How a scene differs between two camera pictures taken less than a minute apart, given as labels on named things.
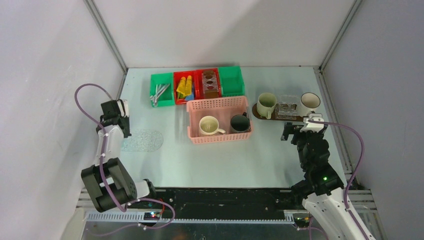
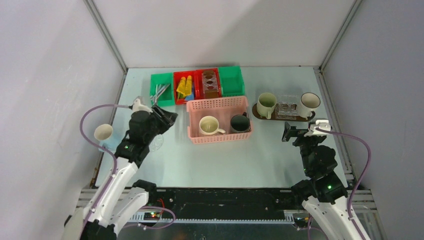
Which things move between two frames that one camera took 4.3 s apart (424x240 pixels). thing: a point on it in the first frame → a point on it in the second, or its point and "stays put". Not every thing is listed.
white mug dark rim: (309, 102) stays put
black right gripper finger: (288, 129) stays put
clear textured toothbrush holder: (285, 111) stays put
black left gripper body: (126, 130) → (156, 128)
